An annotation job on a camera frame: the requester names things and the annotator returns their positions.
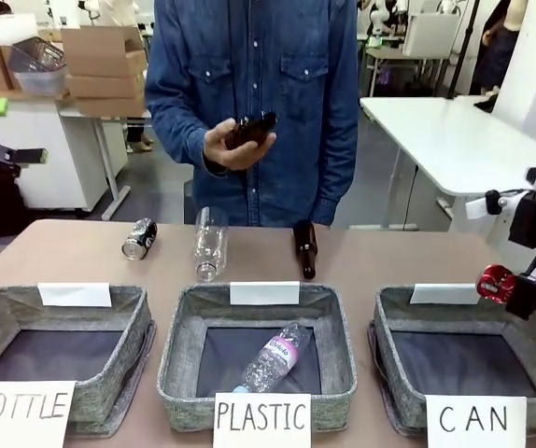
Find small purple-label plastic bottle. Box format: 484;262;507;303
231;322;316;394

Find flat closed cardboard box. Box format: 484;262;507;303
75;95;152;118
65;72;148;99

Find person's right forearm denim sleeve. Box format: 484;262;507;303
145;88;213;164

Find large clear plastic bottle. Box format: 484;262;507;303
193;206;230;283

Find person's right hand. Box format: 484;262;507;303
204;119;278;172

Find metal wire basket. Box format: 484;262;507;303
6;39;68;76

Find gray fabric basket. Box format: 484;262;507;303
0;285;157;438
368;285;536;438
156;282;359;433

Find person in denim shirt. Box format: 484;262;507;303
145;0;360;229

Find PLASTIC paper label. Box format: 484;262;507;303
212;391;312;448

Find brown glass bottle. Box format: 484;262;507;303
224;111;278;150
292;218;320;281

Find black drink can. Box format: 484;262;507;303
121;217;159;260

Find background person legs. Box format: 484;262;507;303
124;116;153;154

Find person's left forearm denim sleeve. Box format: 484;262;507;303
314;92;360;209

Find white desk with legs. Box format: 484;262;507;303
57;100;153;221

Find black tripod pole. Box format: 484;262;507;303
444;0;479;100

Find clear plastic storage bin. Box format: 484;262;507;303
13;69;68;95

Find BOTTLE paper label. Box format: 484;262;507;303
0;380;78;448

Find crushed red drink can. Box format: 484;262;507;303
476;264;536;328

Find background person dark skirt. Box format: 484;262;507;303
473;0;519;97

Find CAN paper label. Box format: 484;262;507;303
425;394;529;448

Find white cabinet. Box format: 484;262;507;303
0;95;110;214

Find open cardboard box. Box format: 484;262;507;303
60;25;148;78

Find large white table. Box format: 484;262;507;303
359;95;536;230

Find blank white card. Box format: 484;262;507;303
409;283;484;305
37;282;113;308
229;281;301;307

